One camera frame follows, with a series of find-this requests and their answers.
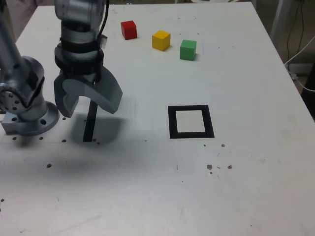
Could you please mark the black tape strip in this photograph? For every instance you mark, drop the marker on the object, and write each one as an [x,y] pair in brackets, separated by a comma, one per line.
[88,127]

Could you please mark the red cube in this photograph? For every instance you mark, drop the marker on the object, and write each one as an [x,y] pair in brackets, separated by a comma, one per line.
[129,30]

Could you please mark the black tape square outline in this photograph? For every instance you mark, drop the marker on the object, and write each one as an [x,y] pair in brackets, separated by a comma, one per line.
[172,123]

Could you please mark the green cube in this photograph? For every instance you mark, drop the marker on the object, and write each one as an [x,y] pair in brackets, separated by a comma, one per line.
[187,50]

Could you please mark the grey metal post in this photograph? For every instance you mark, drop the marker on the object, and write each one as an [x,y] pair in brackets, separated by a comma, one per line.
[278,17]

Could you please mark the yellow cube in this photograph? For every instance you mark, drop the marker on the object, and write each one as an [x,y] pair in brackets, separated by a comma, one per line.
[161,41]

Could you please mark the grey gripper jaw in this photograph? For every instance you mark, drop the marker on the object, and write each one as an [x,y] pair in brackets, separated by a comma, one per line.
[103,96]
[60,103]

